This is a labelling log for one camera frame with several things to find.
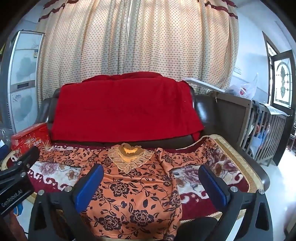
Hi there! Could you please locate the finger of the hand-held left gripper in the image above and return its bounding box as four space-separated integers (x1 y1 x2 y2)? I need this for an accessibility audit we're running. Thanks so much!
0 146 40 177

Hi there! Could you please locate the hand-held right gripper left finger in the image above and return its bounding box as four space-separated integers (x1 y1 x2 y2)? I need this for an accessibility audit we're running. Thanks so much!
29 163 104 241

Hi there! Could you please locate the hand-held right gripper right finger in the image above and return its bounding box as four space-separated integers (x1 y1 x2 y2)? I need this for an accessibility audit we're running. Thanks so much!
198 164 274 241

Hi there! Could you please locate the orange floral shirt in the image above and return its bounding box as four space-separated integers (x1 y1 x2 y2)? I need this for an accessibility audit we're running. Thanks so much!
38 137 220 241

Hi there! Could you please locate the red gift box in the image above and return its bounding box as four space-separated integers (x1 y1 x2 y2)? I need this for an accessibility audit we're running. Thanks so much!
10 123 52 153

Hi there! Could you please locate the red white floral plush blanket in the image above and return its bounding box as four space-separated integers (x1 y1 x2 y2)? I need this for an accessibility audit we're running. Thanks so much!
7 137 250 217

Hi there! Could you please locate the blue cloth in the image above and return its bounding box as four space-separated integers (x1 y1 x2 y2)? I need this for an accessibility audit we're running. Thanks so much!
252 123 271 150

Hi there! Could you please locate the dark brown leather sofa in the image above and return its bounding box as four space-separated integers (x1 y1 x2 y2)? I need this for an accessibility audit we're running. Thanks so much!
35 86 271 193

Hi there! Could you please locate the white standing air conditioner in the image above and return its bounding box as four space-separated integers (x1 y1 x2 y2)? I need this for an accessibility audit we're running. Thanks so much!
6 30 45 135

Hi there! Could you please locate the brown wooden crib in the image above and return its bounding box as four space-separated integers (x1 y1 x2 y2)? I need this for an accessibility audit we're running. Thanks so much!
208 90 288 167

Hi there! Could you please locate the white plastic bag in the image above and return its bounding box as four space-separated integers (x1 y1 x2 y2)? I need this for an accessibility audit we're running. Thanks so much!
224 73 258 99

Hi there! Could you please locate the white board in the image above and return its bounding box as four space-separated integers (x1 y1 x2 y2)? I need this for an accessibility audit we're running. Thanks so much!
184 77 234 92

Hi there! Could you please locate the wooden door stained glass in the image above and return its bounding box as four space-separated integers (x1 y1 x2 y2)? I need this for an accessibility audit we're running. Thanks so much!
262 31 296 112

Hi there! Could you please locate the beige dotted curtain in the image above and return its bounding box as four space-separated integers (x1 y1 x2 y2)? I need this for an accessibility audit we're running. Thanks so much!
35 0 240 95

